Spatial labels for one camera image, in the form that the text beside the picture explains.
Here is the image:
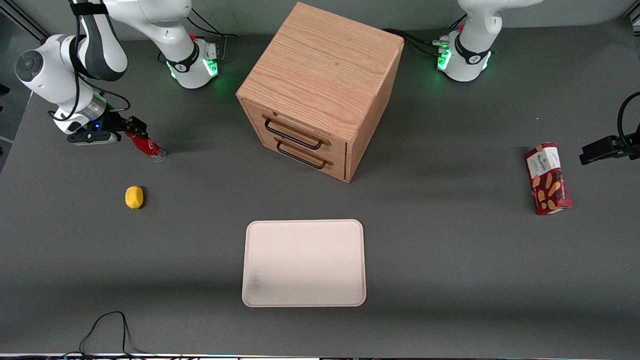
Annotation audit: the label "wooden drawer with short handle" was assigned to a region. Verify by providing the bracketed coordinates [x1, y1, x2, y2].
[249, 131, 347, 182]

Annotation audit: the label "wooden drawer with long handle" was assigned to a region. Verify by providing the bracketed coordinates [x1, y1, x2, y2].
[242, 101, 348, 157]

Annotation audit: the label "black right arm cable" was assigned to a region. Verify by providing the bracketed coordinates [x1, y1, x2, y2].
[47, 0, 132, 123]

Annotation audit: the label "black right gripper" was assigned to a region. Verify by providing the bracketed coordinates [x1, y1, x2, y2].
[80, 111, 149, 142]

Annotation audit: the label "long black drawer handle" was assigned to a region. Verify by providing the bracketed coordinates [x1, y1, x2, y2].
[264, 117, 325, 151]

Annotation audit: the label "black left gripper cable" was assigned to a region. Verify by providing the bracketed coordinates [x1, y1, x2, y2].
[617, 92, 640, 145]

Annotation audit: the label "red cookie box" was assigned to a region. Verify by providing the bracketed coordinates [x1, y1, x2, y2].
[524, 142, 573, 216]

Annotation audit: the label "black base cables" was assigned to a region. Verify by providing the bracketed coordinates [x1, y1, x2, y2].
[187, 9, 238, 63]
[382, 27, 451, 57]

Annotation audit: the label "thin black table cable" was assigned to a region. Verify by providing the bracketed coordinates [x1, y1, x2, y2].
[62, 311, 151, 359]

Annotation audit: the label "red coke bottle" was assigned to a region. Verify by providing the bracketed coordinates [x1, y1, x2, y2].
[125, 131, 167, 163]

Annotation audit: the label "beige plastic tray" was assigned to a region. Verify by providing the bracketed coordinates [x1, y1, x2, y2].
[241, 219, 367, 308]

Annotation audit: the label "wooden drawer cabinet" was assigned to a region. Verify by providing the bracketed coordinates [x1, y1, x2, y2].
[236, 2, 405, 184]

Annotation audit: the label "black right base cables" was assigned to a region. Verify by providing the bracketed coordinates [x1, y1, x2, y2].
[187, 9, 238, 63]

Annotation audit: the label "short black drawer handle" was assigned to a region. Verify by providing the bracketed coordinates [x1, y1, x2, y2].
[276, 140, 329, 170]

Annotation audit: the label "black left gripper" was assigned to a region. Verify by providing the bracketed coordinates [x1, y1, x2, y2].
[579, 133, 640, 166]

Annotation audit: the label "black left base cables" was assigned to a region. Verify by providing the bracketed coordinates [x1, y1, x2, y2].
[382, 27, 451, 57]

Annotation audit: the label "yellow lemon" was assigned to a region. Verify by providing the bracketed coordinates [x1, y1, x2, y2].
[124, 185, 145, 210]

